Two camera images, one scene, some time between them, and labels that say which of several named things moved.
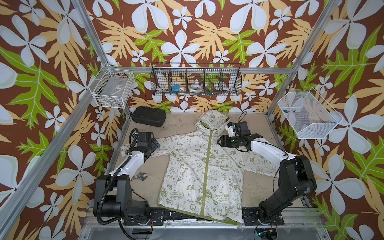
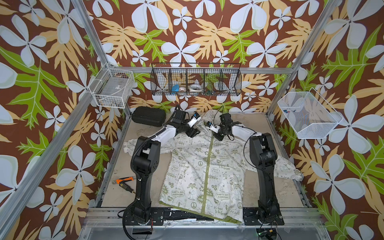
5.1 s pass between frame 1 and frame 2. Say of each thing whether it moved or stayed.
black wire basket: stayed
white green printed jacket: stayed
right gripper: moved
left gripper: moved
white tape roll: stayed
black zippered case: stayed
